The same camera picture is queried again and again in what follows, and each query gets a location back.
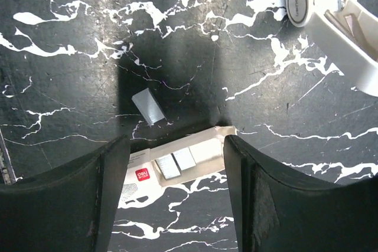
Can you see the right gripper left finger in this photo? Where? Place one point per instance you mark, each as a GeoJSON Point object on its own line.
{"type": "Point", "coordinates": [69, 208]}

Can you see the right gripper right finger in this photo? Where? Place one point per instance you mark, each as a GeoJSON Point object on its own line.
{"type": "Point", "coordinates": [277, 208]}

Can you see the white staple box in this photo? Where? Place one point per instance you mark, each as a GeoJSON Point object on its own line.
{"type": "Point", "coordinates": [151, 171]}

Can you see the silver staple strip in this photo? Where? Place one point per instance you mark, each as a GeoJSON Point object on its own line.
{"type": "Point", "coordinates": [148, 106]}

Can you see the staple strip in box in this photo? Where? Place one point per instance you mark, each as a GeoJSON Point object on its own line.
{"type": "Point", "coordinates": [168, 167]}
{"type": "Point", "coordinates": [184, 159]}

